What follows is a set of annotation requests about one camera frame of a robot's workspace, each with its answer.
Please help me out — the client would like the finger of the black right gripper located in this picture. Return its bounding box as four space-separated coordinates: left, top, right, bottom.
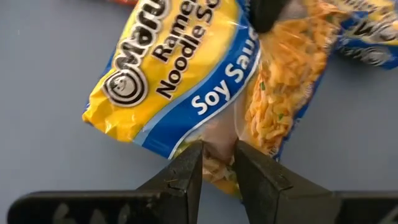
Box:
248 0 292 34

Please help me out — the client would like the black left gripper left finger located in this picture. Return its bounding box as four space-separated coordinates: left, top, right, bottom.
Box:
6 139 204 224

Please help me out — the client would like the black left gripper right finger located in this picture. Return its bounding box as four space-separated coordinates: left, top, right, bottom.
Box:
233 139 398 224

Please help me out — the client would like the blue soy sauce ramen pack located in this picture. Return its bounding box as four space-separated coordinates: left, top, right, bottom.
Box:
334 0 398 71
81 0 346 200

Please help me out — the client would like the orange chicken ramen pack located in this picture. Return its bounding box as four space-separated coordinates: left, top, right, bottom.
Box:
104 0 139 6

